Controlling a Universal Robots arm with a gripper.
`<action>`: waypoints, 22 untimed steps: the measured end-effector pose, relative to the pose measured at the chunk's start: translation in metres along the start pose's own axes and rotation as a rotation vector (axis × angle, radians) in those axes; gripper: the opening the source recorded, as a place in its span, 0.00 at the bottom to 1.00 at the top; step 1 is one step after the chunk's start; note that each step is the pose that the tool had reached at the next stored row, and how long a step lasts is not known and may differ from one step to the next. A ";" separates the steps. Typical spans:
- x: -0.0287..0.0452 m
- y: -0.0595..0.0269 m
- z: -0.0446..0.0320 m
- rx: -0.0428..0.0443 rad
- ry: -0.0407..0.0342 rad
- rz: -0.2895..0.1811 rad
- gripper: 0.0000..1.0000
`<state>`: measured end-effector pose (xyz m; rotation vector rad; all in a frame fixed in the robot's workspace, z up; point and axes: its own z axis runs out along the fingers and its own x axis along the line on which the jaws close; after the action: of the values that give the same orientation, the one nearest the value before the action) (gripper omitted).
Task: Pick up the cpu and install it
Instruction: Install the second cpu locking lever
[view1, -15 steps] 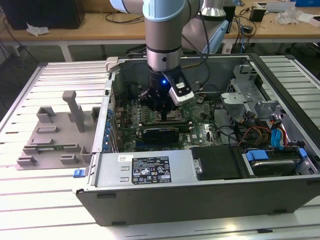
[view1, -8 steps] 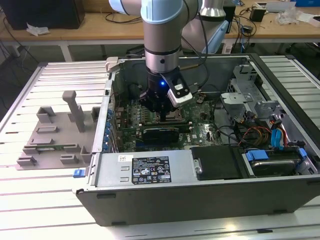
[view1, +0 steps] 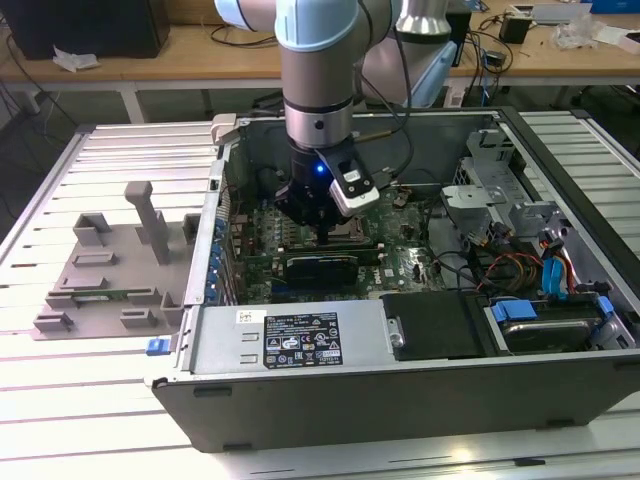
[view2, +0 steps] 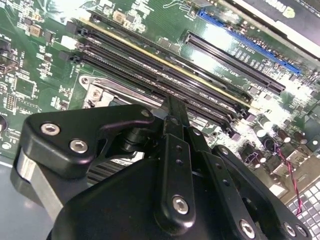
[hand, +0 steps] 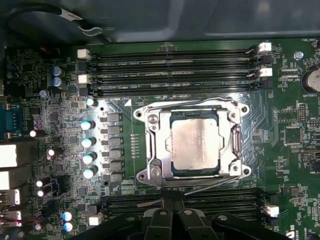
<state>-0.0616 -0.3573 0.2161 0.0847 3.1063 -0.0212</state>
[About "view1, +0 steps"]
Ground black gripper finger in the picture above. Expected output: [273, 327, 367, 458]
[273, 183, 327, 246]
[324, 208, 352, 246]

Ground CPU socket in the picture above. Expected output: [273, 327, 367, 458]
[299, 214, 371, 247]

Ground black RAM slots row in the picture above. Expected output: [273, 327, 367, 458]
[277, 242, 385, 266]

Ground black graphics card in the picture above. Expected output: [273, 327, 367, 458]
[244, 252, 361, 291]

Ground green motherboard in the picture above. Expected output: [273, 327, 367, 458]
[219, 189, 449, 306]

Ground silver power supply with label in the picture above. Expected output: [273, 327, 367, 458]
[189, 299, 390, 376]

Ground wooden desk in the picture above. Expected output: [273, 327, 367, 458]
[0, 7, 640, 126]

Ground grey parts rack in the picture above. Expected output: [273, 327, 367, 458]
[30, 180, 204, 342]

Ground black open PC case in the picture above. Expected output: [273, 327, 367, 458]
[143, 104, 640, 454]

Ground green RAM stick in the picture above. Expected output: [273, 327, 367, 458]
[73, 291, 151, 305]

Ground hard disk in blue carrier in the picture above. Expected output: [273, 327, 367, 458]
[491, 294, 615, 354]

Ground small black cube box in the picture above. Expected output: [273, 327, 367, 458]
[498, 14, 530, 45]

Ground crumpled white paper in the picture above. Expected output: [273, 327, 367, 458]
[52, 44, 100, 74]

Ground large black box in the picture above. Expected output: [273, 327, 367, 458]
[2, 0, 171, 61]

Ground clear plastic bags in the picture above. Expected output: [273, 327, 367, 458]
[552, 13, 601, 51]

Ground flat white box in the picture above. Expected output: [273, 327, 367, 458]
[594, 24, 640, 54]

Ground white wrist camera black mount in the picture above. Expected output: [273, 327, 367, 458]
[317, 147, 382, 218]

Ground beige case release handle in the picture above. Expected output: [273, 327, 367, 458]
[210, 113, 241, 147]

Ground silver metal bracket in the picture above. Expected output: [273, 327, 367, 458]
[440, 183, 507, 241]

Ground red yellow wire bundle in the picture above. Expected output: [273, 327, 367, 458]
[478, 253, 545, 295]

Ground blue flat wire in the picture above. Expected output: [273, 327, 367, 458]
[541, 255, 567, 302]

